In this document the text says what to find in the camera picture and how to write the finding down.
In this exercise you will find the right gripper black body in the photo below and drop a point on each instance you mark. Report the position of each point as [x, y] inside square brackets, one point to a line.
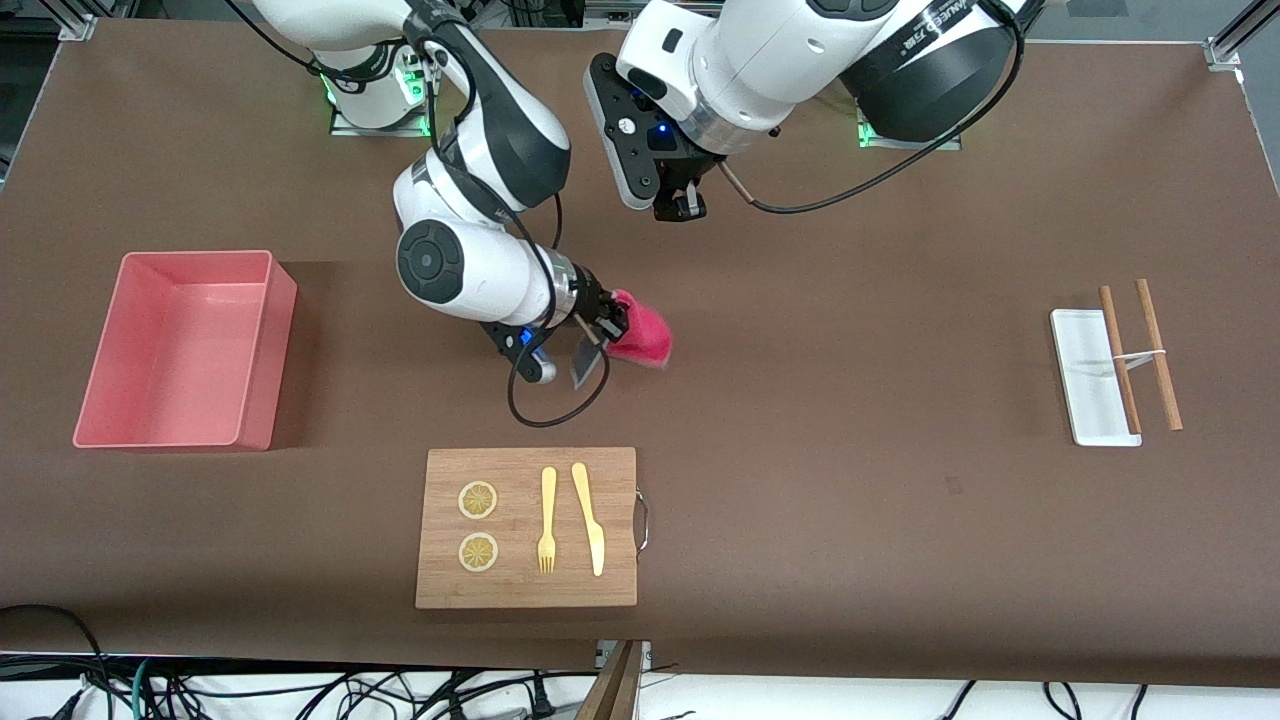
[592, 299]

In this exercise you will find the lemon slice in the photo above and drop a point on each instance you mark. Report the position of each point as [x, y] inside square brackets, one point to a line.
[478, 500]
[478, 553]

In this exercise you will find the small metal bracket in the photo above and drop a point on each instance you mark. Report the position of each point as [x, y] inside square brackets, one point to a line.
[645, 655]

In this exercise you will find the yellow knife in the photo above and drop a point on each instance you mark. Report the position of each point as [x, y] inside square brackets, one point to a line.
[590, 520]

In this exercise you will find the pink and grey cloth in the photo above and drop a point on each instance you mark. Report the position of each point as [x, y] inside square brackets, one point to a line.
[645, 335]

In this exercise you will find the yellow fork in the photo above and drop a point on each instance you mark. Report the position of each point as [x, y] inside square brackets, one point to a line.
[547, 500]

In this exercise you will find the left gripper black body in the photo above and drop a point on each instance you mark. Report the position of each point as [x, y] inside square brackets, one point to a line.
[683, 184]

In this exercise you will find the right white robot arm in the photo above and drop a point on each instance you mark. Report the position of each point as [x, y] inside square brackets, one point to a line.
[470, 270]

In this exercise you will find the wooden cutting board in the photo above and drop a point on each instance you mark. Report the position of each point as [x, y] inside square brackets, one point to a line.
[520, 590]

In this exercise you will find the pink plastic bin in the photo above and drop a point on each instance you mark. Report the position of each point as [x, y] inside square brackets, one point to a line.
[180, 350]

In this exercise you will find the white rubber band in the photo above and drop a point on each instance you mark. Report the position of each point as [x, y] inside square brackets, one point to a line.
[1140, 355]

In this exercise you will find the white rectangular tray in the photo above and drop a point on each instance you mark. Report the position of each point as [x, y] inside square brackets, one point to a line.
[1085, 380]

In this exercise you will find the black power plug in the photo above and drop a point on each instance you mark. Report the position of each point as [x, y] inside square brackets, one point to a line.
[542, 698]

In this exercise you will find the wooden plank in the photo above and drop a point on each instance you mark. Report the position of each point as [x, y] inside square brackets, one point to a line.
[612, 690]

